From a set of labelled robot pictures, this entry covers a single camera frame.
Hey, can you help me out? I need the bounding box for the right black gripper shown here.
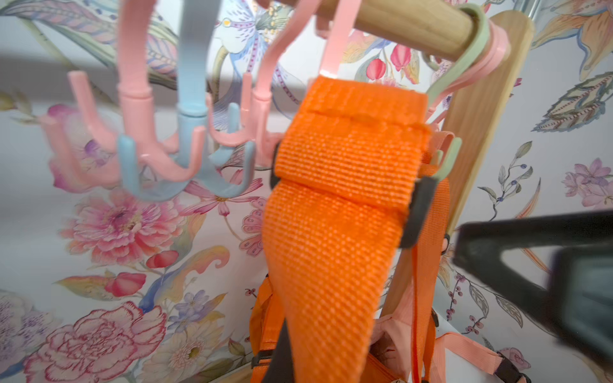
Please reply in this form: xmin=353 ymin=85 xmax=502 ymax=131
xmin=454 ymin=211 xmax=612 ymax=369

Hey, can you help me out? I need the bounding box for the far right pink bag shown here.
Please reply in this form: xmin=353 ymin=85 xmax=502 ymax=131
xmin=362 ymin=287 xmax=531 ymax=382

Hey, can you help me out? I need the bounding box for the pink hook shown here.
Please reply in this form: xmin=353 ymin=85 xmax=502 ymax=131
xmin=40 ymin=1 xmax=206 ymax=188
xmin=315 ymin=0 xmax=362 ymax=78
xmin=210 ymin=1 xmax=320 ymax=168
xmin=426 ymin=21 xmax=509 ymax=118

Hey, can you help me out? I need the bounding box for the wooden clothes rack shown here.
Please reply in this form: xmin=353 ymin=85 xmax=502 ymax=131
xmin=286 ymin=0 xmax=536 ymax=317

